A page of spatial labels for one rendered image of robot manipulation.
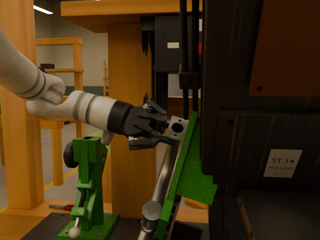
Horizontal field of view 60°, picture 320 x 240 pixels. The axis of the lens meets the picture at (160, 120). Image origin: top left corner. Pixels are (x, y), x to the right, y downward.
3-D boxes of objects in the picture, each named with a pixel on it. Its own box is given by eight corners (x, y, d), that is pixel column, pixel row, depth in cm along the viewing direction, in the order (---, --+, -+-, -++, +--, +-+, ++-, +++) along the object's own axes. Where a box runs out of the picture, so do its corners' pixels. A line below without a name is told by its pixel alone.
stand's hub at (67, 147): (70, 171, 75) (69, 144, 74) (60, 171, 76) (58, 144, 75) (82, 164, 83) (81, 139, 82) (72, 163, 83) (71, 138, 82)
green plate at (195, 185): (204, 233, 50) (238, 123, 47) (160, 219, 51) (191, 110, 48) (203, 206, 61) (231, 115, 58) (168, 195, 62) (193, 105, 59)
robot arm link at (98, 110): (122, 118, 72) (100, 112, 73) (120, 91, 63) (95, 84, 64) (108, 147, 67) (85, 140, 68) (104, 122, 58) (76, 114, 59)
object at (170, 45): (218, 72, 72) (220, 12, 70) (154, 72, 74) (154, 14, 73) (215, 74, 84) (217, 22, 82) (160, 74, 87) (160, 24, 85)
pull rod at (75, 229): (77, 241, 69) (76, 219, 68) (66, 240, 69) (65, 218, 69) (86, 229, 74) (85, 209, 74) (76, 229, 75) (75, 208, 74)
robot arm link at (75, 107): (79, 127, 60) (94, 90, 62) (15, 108, 62) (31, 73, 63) (89, 134, 67) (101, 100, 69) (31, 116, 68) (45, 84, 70)
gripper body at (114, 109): (101, 120, 58) (144, 132, 57) (116, 91, 63) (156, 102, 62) (105, 138, 65) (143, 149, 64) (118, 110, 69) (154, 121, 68)
